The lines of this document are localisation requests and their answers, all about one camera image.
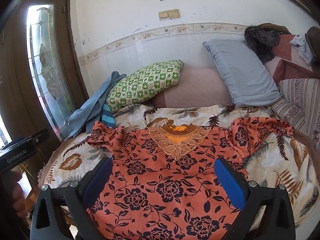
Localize orange floral garment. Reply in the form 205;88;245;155
87;119;295;240

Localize blue-grey pillow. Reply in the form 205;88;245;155
202;39;283;108

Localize leaf printed blanket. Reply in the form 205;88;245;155
37;104;313;220

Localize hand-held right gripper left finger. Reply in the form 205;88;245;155
32;157;113;240

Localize fur-trimmed dark jacket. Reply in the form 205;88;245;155
244;23;292;64

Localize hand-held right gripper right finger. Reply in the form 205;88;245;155
214;157;296;240

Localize pink quilted cushion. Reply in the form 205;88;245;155
152;66;234;109

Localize wooden door with stained glass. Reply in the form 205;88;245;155
0;0;88;155

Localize maroon patchwork quilt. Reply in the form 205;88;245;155
264;34;320;84

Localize blue-grey cloth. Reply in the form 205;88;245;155
68;71;127;139

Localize blue striped cloth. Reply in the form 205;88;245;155
100;104;116;128

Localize green checked pillow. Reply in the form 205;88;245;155
106;59;185;113

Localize pale blue crumpled cloth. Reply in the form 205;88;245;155
290;33;313;62

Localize person's left hand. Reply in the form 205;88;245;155
9;170;27;219

